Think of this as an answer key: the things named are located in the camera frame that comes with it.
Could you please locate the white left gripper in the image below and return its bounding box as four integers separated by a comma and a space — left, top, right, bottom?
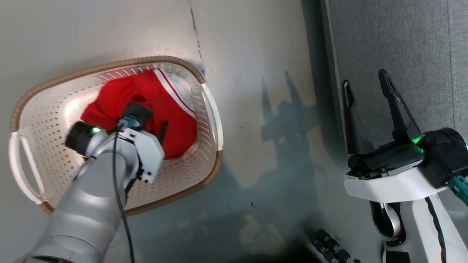
118, 121, 169, 184

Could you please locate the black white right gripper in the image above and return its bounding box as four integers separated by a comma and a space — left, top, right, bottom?
342, 69, 454, 203

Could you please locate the red garment with white stripes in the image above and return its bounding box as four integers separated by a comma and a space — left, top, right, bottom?
80, 69, 198, 160

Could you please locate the grey fabric sofa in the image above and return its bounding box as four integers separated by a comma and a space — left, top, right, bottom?
318, 0, 468, 234

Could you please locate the white perforated laundry basket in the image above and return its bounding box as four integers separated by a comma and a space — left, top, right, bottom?
8, 56, 224, 217

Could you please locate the teal connector plug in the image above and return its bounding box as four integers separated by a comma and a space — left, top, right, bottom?
448, 175, 468, 205

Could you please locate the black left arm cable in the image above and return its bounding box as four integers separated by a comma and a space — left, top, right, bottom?
112, 128, 136, 263

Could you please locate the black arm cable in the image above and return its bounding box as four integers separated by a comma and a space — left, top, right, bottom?
112, 128, 136, 263
424, 197, 447, 263

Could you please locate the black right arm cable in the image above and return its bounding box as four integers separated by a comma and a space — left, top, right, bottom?
424, 197, 447, 263

